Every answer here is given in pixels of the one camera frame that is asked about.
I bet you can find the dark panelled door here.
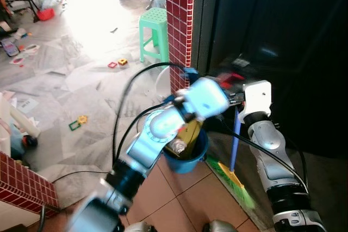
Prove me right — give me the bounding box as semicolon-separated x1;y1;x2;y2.
209;0;348;159

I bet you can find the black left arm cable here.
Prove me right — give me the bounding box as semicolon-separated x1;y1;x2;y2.
111;62;189;163

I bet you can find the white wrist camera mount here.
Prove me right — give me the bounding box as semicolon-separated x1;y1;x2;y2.
243;80;272;124
182;77;231;122

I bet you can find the blue-handled green yellow broom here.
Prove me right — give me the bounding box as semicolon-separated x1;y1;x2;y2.
209;108;257;209

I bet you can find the blue round appliance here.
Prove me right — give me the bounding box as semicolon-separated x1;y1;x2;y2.
10;131;39;163

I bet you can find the blue plastic bucket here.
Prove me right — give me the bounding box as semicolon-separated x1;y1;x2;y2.
161;128;210;174

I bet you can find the green plastic stool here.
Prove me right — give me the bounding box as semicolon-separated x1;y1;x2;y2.
138;7;170;65

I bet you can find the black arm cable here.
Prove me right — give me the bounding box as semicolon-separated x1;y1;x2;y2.
216;117;308;190
111;62;189;163

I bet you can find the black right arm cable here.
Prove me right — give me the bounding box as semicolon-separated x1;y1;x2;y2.
216;117;308;190

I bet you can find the silver right robot leg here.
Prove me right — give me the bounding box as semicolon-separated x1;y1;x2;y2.
203;220;238;232

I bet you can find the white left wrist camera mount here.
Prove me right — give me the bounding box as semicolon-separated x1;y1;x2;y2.
182;77;231;122

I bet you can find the black floor cable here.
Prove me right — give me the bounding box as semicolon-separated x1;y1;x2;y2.
51;170;110;185

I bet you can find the red plastic basin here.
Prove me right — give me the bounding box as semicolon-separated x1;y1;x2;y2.
36;7;55;21

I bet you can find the silver left robot leg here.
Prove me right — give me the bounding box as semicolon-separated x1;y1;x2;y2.
125;221;156;232

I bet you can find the silver robot leg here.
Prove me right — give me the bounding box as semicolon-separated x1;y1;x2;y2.
125;221;156;232
203;220;238;232

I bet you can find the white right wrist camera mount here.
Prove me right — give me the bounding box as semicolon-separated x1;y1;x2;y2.
243;80;272;124

